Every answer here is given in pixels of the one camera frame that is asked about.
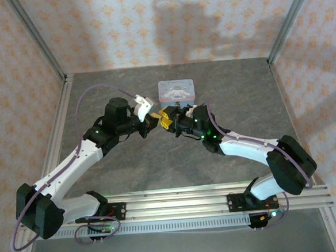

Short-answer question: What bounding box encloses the cartoon print tin box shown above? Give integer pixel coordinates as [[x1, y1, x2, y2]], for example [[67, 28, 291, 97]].
[[156, 77, 198, 110]]

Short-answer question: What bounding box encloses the black electronics module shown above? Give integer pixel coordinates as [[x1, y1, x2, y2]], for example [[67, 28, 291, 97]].
[[247, 209, 281, 231], [87, 221, 121, 242]]

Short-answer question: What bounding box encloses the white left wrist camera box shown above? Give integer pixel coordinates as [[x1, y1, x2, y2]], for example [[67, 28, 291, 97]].
[[133, 93, 156, 123]]

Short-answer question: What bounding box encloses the aluminium table side rail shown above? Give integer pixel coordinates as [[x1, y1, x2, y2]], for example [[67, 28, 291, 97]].
[[0, 74, 87, 252], [268, 57, 336, 252]]

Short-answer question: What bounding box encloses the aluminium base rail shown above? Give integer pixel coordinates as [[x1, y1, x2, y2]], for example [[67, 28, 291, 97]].
[[63, 177, 335, 226]]

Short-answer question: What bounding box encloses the white slotted cable duct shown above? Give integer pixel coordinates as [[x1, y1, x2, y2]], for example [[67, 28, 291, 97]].
[[52, 212, 252, 240]]

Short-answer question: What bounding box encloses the aluminium frame post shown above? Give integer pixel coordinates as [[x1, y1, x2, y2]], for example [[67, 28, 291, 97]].
[[262, 0, 322, 65], [5, 0, 68, 85]]

